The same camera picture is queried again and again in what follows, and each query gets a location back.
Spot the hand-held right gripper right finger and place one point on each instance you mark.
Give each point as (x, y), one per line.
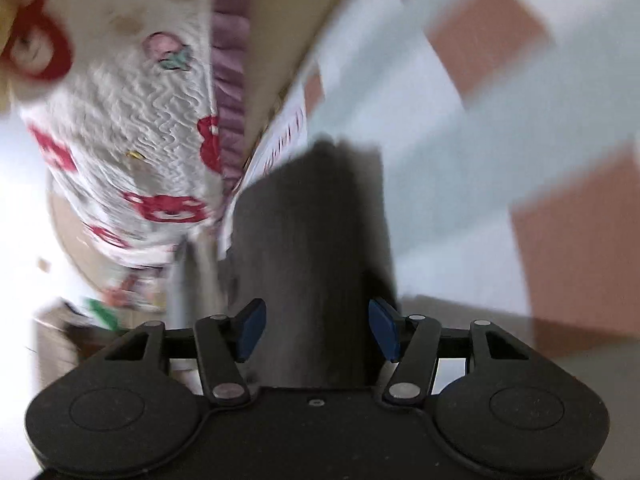
(384, 330)

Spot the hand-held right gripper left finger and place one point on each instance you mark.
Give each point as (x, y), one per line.
(252, 330)

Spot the dark brown knit sweater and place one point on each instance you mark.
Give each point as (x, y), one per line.
(310, 235)

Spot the grey folded sweatshirt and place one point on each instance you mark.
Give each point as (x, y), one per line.
(180, 290)

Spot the green and white plastic bag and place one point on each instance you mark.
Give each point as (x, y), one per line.
(102, 312)

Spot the cream bed headboard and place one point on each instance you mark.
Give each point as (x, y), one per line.
(75, 245)

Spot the checkered dog-print rug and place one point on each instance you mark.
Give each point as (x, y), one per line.
(475, 135)

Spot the white bear-print quilt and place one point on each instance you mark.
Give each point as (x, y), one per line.
(230, 60)
(125, 110)

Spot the beige bed base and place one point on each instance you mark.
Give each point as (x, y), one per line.
(280, 35)

